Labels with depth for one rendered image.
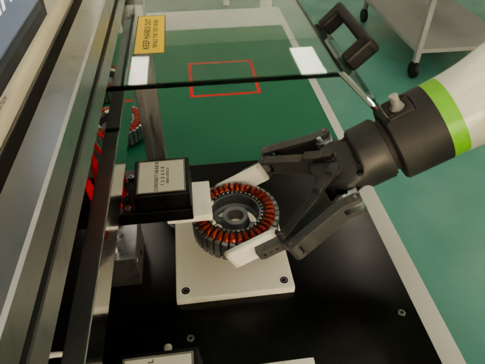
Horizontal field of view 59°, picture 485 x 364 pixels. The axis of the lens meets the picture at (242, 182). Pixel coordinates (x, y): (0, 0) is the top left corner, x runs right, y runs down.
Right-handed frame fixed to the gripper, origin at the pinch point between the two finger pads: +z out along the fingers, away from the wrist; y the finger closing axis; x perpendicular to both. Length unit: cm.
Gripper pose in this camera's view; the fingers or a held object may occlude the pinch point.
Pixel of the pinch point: (237, 217)
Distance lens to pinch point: 55.4
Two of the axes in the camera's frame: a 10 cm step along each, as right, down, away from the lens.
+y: 1.3, 6.6, -7.4
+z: -8.6, 4.4, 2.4
